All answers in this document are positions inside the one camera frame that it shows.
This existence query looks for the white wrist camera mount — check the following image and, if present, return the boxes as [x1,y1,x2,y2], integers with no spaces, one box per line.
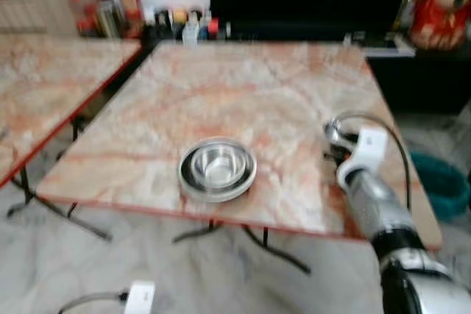
[125,281,157,314]
[337,126,389,186]

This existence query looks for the red and gold statue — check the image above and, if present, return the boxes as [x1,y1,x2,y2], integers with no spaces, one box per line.
[409,0,471,51]

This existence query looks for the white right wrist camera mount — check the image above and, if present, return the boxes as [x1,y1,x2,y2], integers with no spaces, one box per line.
[337,126,389,186]

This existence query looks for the black television console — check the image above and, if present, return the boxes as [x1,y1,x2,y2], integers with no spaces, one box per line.
[366,40,471,115]

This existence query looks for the steel bowl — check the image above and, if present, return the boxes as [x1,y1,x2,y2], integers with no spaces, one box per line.
[189,143,247,188]

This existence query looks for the silver metal spoon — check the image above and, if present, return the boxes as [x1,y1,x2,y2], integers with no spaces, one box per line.
[327,115,360,146]

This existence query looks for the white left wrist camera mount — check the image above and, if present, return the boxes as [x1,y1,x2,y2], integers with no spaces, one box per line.
[125,281,157,314]

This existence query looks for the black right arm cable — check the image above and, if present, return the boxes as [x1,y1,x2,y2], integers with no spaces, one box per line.
[335,112,413,212]

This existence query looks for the round steel plate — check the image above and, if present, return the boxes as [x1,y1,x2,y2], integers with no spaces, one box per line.
[177,136,258,203]

